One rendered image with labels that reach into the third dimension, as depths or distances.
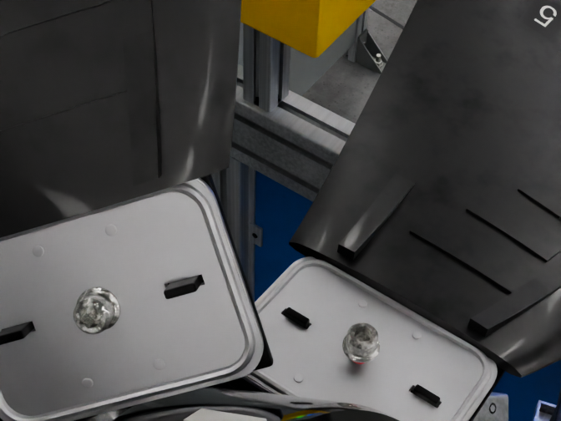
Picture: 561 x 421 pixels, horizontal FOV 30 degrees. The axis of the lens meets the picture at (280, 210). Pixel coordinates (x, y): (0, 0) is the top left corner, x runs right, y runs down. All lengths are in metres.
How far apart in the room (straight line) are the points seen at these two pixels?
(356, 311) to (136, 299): 0.11
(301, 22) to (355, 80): 1.43
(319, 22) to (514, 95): 0.29
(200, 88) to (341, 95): 1.87
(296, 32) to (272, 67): 0.11
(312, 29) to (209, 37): 0.47
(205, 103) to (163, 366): 0.08
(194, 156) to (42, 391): 0.09
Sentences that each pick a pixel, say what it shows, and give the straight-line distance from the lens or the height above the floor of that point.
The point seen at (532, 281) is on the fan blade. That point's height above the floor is 1.18.
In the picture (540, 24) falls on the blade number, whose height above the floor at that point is 1.18.
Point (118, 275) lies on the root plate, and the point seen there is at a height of 1.26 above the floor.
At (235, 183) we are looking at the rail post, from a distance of 1.01.
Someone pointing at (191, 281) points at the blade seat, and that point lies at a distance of 0.31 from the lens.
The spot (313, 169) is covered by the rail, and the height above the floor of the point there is 0.83.
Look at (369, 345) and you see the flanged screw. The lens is 0.37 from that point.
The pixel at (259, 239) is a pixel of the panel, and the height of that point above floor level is 0.66.
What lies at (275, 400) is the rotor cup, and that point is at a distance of 0.31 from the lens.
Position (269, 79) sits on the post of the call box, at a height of 0.90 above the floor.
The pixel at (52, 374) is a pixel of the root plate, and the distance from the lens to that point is 0.34.
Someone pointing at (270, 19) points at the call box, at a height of 1.00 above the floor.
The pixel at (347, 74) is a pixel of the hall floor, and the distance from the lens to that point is 2.21.
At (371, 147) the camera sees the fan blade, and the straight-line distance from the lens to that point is 0.45.
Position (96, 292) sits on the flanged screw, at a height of 1.26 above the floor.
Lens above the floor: 1.52
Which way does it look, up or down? 51 degrees down
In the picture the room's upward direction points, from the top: 2 degrees clockwise
